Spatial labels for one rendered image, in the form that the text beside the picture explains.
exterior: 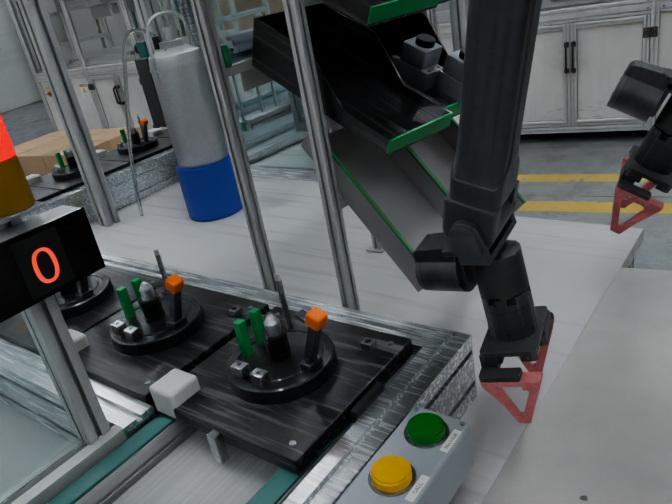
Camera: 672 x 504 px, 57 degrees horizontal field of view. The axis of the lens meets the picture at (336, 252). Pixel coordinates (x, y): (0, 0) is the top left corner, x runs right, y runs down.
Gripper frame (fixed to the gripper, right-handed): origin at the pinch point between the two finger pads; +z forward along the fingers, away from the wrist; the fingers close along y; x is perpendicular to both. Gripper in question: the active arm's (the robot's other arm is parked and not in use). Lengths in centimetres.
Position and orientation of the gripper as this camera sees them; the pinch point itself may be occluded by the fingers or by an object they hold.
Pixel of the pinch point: (529, 391)
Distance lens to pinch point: 81.7
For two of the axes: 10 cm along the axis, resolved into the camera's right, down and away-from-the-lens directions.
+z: 3.0, 9.0, 3.2
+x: 8.6, -1.2, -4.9
